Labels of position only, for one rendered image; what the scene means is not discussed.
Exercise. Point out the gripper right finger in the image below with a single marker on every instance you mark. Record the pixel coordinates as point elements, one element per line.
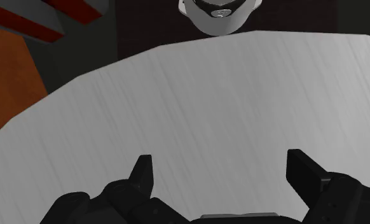
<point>337,198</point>

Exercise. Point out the red and grey furniture piece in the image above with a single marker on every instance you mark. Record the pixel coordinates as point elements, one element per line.
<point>33,18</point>

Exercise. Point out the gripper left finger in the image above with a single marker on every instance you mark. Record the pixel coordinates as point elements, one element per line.
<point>126,198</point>

